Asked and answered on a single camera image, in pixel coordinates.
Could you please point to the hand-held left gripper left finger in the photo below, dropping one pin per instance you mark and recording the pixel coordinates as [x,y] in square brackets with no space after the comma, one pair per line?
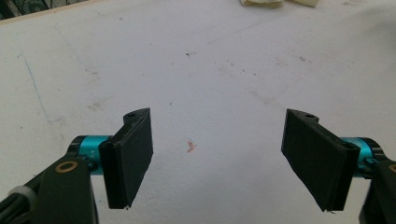
[127,165]

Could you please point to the cream printed cloth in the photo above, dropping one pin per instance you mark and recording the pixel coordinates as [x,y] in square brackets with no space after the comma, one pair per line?
[261,2]

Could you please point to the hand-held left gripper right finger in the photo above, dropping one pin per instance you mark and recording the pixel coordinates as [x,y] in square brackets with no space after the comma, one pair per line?
[317,158]

